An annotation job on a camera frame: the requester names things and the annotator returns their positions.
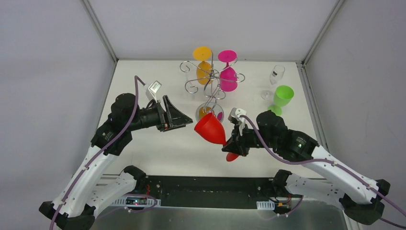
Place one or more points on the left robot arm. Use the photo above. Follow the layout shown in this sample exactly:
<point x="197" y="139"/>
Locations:
<point x="78" y="205"/>

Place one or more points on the red wine glass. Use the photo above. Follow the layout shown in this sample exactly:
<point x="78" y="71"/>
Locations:
<point x="212" y="130"/>

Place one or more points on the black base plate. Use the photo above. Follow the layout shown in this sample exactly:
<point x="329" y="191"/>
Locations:
<point x="211" y="192"/>

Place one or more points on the orange wine glass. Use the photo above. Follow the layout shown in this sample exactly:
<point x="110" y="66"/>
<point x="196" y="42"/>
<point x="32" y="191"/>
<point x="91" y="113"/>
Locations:
<point x="202" y="54"/>

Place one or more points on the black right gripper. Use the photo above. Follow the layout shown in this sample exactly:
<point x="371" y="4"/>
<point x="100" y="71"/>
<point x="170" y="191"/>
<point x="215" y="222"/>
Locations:
<point x="239" y="139"/>

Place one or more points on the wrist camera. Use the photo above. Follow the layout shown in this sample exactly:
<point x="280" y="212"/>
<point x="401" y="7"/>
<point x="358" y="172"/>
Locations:
<point x="152" y="89"/>
<point x="237" y="116"/>

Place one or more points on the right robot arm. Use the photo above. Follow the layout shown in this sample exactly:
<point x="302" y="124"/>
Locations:
<point x="358" y="196"/>

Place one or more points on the chrome wine glass rack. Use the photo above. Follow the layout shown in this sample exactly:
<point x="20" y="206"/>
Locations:
<point x="211" y="91"/>

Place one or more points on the green wine glass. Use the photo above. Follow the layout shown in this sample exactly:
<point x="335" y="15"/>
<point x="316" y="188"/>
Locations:
<point x="282" y="96"/>

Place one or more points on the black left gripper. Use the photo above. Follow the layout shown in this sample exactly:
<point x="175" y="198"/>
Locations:
<point x="163" y="115"/>

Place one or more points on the magenta wine glass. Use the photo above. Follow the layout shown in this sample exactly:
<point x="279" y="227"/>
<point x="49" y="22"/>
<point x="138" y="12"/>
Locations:
<point x="228" y="79"/>

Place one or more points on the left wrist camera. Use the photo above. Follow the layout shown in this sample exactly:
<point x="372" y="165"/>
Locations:
<point x="152" y="89"/>

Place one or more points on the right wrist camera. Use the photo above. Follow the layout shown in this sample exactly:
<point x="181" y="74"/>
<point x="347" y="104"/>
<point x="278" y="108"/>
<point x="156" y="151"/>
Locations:
<point x="237" y="116"/>

